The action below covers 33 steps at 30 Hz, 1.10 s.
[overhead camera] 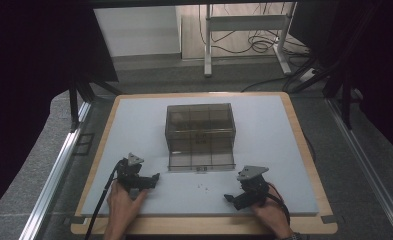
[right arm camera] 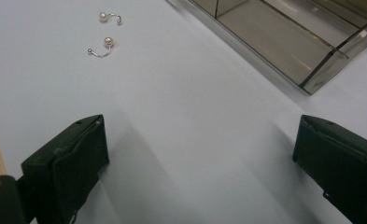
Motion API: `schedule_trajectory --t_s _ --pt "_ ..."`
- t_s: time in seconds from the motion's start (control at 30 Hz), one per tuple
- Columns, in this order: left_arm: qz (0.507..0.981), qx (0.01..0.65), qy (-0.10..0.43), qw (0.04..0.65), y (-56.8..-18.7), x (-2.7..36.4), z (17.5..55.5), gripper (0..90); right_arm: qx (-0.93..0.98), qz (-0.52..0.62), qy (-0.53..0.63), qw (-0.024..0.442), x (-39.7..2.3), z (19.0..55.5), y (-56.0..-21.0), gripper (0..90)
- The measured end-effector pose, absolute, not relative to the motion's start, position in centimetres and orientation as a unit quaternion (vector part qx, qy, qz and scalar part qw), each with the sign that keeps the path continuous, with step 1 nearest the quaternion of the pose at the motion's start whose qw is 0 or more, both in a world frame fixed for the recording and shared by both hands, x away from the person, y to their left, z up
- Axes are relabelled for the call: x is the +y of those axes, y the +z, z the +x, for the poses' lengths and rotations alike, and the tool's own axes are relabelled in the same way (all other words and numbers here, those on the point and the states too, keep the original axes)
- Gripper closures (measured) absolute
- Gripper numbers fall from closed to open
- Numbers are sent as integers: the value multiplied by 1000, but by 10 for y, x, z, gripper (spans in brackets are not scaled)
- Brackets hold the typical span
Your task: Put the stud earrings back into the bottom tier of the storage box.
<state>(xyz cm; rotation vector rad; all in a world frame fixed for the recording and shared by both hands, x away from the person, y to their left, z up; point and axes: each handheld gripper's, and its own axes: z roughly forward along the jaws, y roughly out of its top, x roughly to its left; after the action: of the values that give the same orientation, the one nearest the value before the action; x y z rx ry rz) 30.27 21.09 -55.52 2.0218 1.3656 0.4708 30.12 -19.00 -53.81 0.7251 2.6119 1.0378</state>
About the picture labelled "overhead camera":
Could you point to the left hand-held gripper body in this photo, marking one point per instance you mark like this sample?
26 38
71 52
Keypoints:
134 180

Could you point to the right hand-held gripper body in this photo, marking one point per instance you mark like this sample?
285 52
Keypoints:
250 191

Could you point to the person's left hand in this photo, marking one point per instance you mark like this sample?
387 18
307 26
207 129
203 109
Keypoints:
123 205

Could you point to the person's right hand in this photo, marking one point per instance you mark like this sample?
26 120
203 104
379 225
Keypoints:
273 216

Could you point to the white table mat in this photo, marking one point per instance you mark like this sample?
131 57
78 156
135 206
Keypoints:
267 150

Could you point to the smoky transparent drawer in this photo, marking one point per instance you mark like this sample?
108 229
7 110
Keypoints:
201 161

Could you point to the wristwatch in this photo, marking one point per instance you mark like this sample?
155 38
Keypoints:
292 237

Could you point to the smoky transparent storage box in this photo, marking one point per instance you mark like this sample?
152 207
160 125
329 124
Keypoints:
200 128

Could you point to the grey tape piece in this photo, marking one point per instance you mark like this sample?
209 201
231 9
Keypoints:
78 220
328 219

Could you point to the black metal stand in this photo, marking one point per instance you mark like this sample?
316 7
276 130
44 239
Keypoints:
342 90
80 96

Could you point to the white power strip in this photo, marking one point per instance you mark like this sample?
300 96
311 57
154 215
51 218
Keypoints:
307 75

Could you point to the white cabinet panel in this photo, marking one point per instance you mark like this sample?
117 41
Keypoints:
137 31

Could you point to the dark curtain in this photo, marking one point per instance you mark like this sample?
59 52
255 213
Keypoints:
374 56
34 66

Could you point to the aluminium rail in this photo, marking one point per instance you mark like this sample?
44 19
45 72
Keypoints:
367 166
55 173

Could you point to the white desk frame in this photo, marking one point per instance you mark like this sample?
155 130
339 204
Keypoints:
247 23

